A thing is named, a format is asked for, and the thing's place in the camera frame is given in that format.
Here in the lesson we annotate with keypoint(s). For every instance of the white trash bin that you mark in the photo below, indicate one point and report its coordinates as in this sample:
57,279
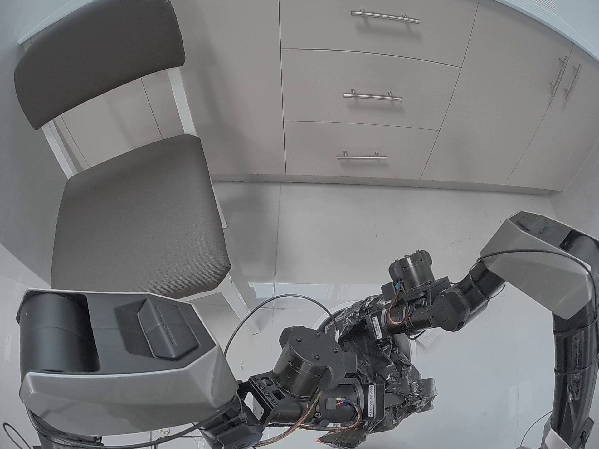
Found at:
406,344

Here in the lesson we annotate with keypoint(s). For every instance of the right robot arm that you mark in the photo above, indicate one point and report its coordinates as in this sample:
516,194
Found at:
533,264

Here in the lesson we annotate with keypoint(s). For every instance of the crumpled clear plastic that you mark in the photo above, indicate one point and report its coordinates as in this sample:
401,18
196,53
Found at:
425,340

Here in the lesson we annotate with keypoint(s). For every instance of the grey cushioned white chair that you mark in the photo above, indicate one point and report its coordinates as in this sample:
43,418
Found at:
140,204

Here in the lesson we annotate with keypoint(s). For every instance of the beige cabinet with drawers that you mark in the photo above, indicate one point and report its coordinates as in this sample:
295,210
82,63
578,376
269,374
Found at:
365,54

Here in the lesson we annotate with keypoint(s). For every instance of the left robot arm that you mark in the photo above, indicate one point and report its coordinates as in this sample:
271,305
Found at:
117,367

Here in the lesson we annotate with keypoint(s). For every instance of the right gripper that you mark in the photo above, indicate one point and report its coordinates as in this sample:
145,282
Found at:
395,323

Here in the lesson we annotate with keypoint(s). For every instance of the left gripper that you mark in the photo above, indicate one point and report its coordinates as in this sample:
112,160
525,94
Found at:
355,407

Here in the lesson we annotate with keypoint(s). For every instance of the black plastic bag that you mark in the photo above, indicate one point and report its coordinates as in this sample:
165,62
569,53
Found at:
393,372

